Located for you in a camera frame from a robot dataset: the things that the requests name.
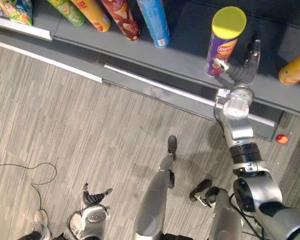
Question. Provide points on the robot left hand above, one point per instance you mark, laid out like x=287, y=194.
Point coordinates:
x=90, y=198

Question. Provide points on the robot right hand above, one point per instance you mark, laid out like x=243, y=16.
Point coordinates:
x=242, y=73

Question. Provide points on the purple chips can yellow lid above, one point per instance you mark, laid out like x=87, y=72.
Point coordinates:
x=221, y=47

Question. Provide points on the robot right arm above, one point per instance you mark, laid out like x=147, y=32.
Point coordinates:
x=240, y=130

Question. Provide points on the yellow chips can blue logo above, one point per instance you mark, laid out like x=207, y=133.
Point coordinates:
x=295, y=69

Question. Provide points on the grey shop shelf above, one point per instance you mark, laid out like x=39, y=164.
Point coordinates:
x=187, y=58

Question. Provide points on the red chips can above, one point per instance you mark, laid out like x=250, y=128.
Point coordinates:
x=122, y=20

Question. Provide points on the orange yellow chips can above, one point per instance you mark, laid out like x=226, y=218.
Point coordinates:
x=93, y=13

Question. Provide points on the green chips can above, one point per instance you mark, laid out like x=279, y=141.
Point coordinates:
x=70, y=12

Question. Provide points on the person's white shoe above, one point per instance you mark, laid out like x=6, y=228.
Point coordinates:
x=41, y=223
x=73, y=223

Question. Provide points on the person's leg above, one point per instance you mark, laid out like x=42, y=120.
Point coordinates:
x=30, y=236

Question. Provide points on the red ball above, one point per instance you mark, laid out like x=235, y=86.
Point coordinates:
x=282, y=139

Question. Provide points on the robot right leg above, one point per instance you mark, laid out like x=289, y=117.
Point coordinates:
x=225, y=217

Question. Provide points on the green yellow snack bag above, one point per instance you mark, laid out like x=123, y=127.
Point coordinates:
x=18, y=10

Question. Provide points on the white shelf price rail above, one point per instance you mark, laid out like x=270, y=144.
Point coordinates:
x=52, y=62
x=165, y=86
x=22, y=28

